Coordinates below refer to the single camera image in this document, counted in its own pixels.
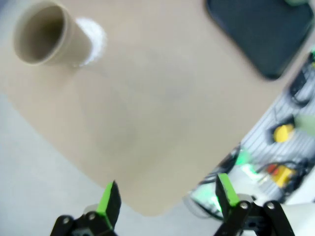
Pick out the black plastic tray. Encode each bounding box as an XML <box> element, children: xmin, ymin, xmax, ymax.
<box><xmin>205</xmin><ymin>0</ymin><xmax>315</xmax><ymax>81</ymax></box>

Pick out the yellow emergency stop button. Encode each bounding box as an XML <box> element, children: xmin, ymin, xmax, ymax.
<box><xmin>272</xmin><ymin>123</ymin><xmax>296</xmax><ymax>144</ymax></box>

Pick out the white scalloped paper coaster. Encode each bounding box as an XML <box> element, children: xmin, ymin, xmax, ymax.
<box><xmin>72</xmin><ymin>16</ymin><xmax>108</xmax><ymax>69</ymax></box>

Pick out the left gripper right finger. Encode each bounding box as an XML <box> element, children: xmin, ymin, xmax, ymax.
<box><xmin>214</xmin><ymin>173</ymin><xmax>296</xmax><ymax>236</ymax></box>

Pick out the tan brown tall cup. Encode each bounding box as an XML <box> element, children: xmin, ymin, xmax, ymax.
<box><xmin>12</xmin><ymin>0</ymin><xmax>96</xmax><ymax>67</ymax></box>

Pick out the yellow box with red button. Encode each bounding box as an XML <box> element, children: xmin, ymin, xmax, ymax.
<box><xmin>265</xmin><ymin>162</ymin><xmax>299</xmax><ymax>190</ymax></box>

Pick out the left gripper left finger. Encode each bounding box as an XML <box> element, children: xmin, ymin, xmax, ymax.
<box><xmin>50</xmin><ymin>180</ymin><xmax>123</xmax><ymax>236</ymax></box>

